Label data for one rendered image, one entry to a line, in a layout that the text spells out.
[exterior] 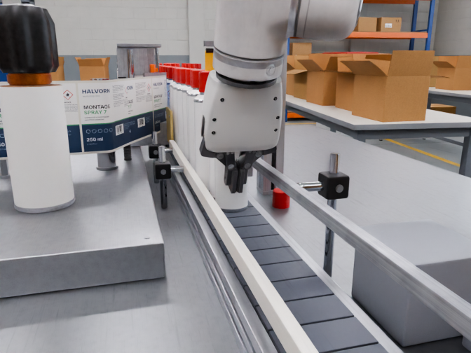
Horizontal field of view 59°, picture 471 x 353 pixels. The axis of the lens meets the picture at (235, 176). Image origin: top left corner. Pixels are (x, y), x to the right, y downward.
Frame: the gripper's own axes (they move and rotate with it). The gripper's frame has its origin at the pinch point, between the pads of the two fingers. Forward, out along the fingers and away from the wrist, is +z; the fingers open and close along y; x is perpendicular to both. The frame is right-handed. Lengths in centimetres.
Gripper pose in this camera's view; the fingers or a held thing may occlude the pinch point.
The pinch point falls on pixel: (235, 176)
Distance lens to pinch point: 60.0
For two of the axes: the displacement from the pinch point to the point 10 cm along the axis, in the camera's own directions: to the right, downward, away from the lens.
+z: -0.9, 8.2, 5.7
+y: -9.7, 0.7, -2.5
